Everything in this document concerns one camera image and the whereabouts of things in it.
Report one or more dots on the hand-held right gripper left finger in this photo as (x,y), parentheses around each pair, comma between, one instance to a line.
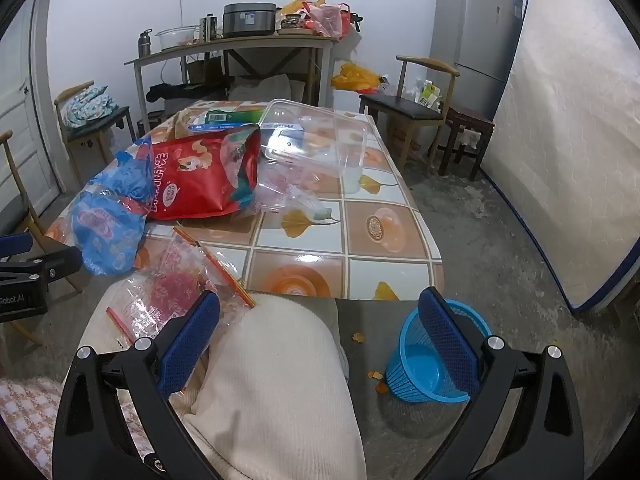
(190,340)

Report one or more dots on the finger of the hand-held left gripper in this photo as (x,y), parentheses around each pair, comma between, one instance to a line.
(15,246)
(60,260)

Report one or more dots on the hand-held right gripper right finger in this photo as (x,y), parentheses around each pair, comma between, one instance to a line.
(450,345)

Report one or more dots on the blue plastic wastebasket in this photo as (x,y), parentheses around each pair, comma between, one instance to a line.
(420,370)

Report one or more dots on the clear zip bag red print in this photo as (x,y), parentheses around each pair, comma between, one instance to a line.
(160,285)

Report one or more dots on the red snack bag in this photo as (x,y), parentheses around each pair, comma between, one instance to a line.
(200,175)

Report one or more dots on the wooden chair grey seat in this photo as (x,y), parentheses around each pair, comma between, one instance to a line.
(24,195)

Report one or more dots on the blue plastic bag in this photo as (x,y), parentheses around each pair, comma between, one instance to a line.
(105,225)

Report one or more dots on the orange floor scraps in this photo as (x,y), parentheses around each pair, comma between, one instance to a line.
(381,387)

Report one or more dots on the orange checked cloth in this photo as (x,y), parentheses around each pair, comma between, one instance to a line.
(25,420)

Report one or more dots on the white door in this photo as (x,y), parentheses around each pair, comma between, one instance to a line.
(20,110)

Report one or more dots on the wooden chair dark seat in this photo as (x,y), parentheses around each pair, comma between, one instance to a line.
(100,127)

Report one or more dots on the floral cloth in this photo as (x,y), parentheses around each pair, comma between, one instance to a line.
(87,105)

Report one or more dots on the black small rack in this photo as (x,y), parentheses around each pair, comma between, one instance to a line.
(155,120)

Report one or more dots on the clear crumpled plastic bag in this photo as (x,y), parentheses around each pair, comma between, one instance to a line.
(300,200)

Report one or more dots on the brown crumpled paper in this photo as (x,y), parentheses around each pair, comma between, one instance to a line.
(181,125)

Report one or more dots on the blue white flat box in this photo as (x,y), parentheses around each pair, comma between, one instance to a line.
(210,127)

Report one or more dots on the dark cloth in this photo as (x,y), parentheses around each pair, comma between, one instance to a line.
(170,91)

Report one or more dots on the red print white sack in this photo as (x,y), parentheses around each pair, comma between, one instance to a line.
(425,135)

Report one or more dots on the dark wooden stool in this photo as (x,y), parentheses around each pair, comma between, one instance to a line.
(467,117)

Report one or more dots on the steel water bottle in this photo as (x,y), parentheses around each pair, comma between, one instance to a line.
(145,44)

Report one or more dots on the cardboard box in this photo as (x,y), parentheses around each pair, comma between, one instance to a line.
(205,70)

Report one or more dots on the white mattress blue edge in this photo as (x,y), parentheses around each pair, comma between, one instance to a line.
(565,135)

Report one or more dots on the wooden chair black seat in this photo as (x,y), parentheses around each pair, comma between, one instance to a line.
(400,105)

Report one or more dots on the clear plastic container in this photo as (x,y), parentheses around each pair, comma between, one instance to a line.
(320,130)

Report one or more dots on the clear plastic bowl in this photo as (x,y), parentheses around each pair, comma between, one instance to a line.
(175,37)

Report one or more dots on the white green packets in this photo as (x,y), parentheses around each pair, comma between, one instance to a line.
(430,94)

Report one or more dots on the long grey side table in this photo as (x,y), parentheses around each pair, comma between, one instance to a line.
(200,49)

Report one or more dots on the white cloth bundle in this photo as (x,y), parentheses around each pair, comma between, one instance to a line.
(265,87)

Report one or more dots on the metal mug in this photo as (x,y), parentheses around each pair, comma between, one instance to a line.
(209,27)

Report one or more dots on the grey rice cooker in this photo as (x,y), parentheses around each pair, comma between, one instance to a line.
(250,20)

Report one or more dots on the grey refrigerator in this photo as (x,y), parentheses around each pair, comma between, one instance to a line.
(475,25)

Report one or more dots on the dark bowl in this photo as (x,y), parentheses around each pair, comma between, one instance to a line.
(290,22)

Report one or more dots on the yellow orange plastic bag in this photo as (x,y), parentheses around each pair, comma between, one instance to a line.
(295,7)

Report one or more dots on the pink red plastic bags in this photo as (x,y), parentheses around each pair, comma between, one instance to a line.
(327,20)

